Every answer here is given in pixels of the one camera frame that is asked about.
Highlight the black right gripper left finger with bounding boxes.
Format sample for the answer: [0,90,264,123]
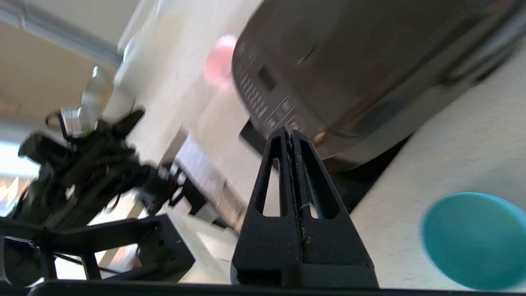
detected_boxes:
[230,127,304,286]

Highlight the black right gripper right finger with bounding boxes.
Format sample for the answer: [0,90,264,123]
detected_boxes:
[283,130,378,288]

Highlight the blue bowl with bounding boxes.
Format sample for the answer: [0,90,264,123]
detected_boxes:
[420,192,526,290]

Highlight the pink bowl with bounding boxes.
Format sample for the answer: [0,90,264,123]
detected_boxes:
[204,34,238,87]

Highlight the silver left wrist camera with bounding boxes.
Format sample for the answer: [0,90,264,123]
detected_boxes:
[60,66,113,136]

